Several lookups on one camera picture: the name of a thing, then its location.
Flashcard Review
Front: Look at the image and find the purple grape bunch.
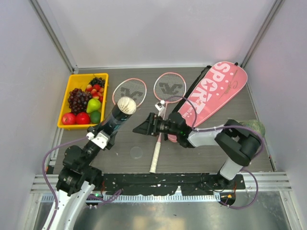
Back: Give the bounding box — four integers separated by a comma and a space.
68, 88, 92, 115

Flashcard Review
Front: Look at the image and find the pink badminton racket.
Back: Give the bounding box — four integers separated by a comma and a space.
112, 78, 147, 107
149, 72, 187, 173

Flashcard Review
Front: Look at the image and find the left red apple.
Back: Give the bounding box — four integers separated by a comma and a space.
61, 113, 76, 125

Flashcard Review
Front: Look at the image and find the green netted melon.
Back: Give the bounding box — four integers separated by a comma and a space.
240, 119, 266, 137

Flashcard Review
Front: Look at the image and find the white shuttlecock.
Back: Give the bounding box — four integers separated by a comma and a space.
117, 96, 137, 115

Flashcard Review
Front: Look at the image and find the yellow plastic bin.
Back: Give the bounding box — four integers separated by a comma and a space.
58, 73, 108, 130

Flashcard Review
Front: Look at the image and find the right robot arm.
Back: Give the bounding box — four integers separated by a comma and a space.
132, 112, 263, 189

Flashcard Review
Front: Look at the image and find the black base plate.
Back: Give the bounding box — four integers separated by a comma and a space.
102, 173, 246, 196

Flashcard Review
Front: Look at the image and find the left pink badminton racket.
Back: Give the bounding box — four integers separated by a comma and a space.
112, 78, 147, 107

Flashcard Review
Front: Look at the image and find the pink racket bag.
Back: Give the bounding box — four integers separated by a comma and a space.
173, 61, 248, 127

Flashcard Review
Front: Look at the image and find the right pink badminton racket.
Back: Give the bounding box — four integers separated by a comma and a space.
149, 72, 187, 173

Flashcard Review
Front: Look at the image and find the clear tube lid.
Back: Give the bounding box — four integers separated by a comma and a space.
130, 147, 143, 159

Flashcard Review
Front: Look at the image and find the red apple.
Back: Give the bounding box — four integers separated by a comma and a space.
61, 113, 76, 125
76, 112, 91, 125

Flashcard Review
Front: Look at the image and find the green lime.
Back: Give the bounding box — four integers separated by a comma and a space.
90, 111, 101, 124

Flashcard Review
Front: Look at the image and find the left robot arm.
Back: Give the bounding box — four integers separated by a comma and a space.
43, 124, 119, 230

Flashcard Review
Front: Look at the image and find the green pear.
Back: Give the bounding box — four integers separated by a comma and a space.
86, 98, 101, 114

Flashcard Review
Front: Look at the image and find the right red apple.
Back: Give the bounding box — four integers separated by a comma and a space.
76, 112, 91, 125

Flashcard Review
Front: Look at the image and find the black shuttlecock tube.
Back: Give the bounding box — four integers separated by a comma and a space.
98, 103, 132, 135

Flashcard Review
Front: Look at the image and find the white cable duct strip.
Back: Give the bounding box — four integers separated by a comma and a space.
41, 193, 221, 203

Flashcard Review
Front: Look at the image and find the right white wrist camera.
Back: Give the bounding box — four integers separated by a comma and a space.
155, 100, 167, 117

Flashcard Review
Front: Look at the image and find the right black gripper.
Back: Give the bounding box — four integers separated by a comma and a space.
132, 113, 179, 137

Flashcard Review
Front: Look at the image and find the black grape bunch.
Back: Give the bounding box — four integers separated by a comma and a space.
89, 77, 106, 88

